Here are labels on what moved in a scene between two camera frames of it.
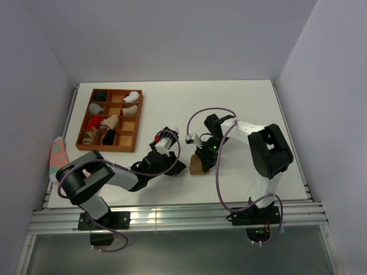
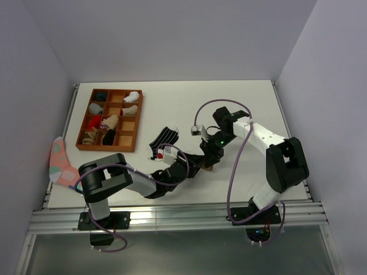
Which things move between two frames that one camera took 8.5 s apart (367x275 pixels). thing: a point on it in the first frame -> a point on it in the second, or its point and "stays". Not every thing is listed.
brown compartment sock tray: (112, 120) stays
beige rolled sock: (110, 121) stays
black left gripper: (171, 160) -> (195, 163)
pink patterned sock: (58, 157) stays
